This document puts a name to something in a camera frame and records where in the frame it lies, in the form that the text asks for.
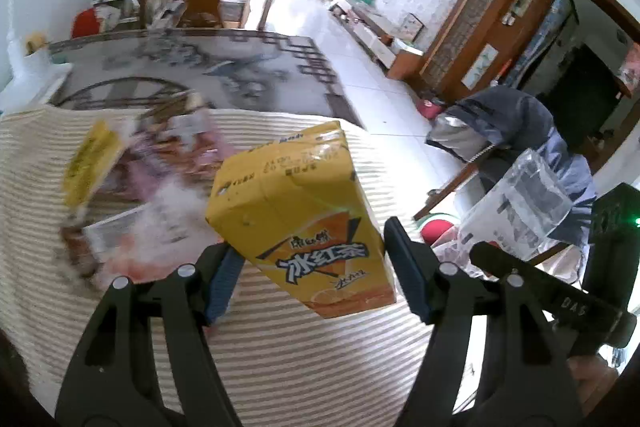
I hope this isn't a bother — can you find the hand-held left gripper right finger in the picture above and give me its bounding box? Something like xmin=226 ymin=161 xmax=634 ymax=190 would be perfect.
xmin=384 ymin=217 xmax=583 ymax=427

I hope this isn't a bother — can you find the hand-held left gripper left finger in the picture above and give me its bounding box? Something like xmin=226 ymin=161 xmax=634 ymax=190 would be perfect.
xmin=55 ymin=243 xmax=246 ymax=427

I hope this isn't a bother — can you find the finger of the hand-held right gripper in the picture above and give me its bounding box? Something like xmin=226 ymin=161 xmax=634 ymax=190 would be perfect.
xmin=469 ymin=241 xmax=627 ymax=349

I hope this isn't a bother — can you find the clear plastic bag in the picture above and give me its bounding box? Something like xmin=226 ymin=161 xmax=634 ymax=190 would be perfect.
xmin=457 ymin=148 xmax=573 ymax=265

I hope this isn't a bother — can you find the yellow drink carton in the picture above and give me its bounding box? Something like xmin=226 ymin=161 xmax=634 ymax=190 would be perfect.
xmin=206 ymin=120 xmax=398 ymax=319

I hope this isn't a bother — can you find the yellow medicine box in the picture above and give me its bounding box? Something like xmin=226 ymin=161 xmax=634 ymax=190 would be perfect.
xmin=62 ymin=121 xmax=128 ymax=218

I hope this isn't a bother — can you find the person's right hand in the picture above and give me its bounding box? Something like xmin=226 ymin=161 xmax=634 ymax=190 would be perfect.
xmin=567 ymin=353 xmax=621 ymax=408

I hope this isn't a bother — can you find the red white plastic wrapper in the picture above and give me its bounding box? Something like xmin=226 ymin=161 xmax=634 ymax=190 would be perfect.
xmin=60 ymin=187 xmax=221 ymax=288

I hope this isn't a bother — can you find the cream striped cloth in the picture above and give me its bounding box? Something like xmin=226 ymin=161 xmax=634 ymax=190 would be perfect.
xmin=0 ymin=104 xmax=481 ymax=418

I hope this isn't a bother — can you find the small red container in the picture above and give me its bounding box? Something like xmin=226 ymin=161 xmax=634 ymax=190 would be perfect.
xmin=417 ymin=97 xmax=446 ymax=120

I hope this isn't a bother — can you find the blue grey jacket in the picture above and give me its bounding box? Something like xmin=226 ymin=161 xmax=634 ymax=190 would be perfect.
xmin=425 ymin=86 xmax=598 ymax=248

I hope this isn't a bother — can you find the patterned glass dining table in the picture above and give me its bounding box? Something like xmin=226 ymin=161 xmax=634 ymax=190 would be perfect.
xmin=50 ymin=29 xmax=363 ymax=128

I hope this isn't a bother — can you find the white television console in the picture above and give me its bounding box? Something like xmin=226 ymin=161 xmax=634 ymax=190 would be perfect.
xmin=330 ymin=0 xmax=426 ymax=78

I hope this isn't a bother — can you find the small framed picture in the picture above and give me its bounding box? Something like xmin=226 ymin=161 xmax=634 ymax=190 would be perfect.
xmin=400 ymin=14 xmax=425 ymax=42

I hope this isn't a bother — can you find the wooden lattice cabinet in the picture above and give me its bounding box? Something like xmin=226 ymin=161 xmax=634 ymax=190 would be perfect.
xmin=420 ymin=0 xmax=566 ymax=102

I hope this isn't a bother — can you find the white foam box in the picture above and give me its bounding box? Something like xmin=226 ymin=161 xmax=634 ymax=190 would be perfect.
xmin=0 ymin=62 xmax=73 ymax=115

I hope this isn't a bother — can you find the red stool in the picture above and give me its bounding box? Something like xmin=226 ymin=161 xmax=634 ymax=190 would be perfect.
xmin=71 ymin=7 xmax=103 ymax=38

